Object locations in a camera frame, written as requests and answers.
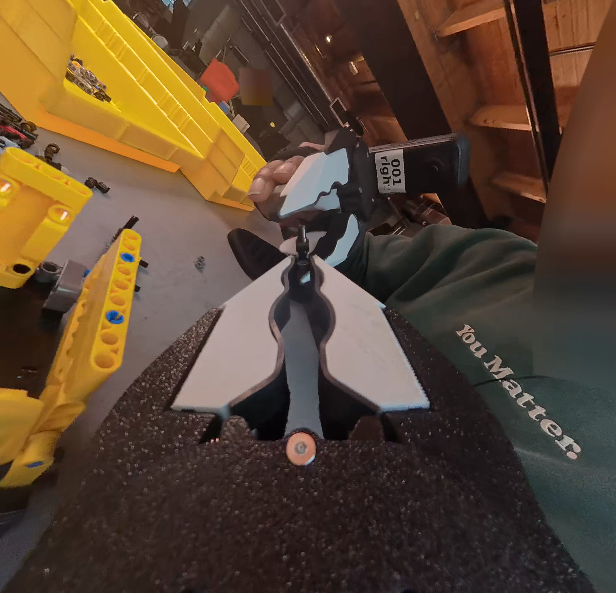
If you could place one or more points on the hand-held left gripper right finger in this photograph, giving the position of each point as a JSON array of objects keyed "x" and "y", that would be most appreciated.
[{"x": 375, "y": 362}]

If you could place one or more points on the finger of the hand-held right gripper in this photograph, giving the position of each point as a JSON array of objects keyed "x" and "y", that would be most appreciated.
[
  {"x": 313, "y": 179},
  {"x": 347, "y": 242}
]

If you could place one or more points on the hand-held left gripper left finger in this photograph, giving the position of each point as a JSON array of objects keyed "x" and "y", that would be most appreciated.
[{"x": 226, "y": 362}]

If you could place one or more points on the black lego pin connector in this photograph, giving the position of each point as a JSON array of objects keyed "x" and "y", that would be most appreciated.
[{"x": 302, "y": 239}]

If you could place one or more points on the yellow plastic bin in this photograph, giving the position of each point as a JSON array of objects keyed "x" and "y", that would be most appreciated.
[
  {"x": 216, "y": 136},
  {"x": 29, "y": 49}
]

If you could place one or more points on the yellow black lego model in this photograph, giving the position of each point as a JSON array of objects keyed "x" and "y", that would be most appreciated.
[{"x": 43, "y": 208}]

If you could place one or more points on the heap of grey yellow lego parts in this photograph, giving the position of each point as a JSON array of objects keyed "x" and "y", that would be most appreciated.
[{"x": 89, "y": 80}]

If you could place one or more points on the pile of small lego pins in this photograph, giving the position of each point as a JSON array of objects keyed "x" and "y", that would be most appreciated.
[{"x": 17, "y": 129}]

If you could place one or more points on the dark grey lego connector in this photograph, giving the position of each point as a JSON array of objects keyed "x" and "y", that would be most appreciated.
[{"x": 199, "y": 263}]

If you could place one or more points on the grey yellow lego subassembly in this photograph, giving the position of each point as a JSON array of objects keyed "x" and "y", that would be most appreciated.
[{"x": 122, "y": 227}]

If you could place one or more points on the person's right hand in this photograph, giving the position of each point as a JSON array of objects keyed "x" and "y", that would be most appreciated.
[{"x": 272, "y": 179}]

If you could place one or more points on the orange cushion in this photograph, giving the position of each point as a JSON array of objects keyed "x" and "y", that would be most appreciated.
[{"x": 219, "y": 80}]

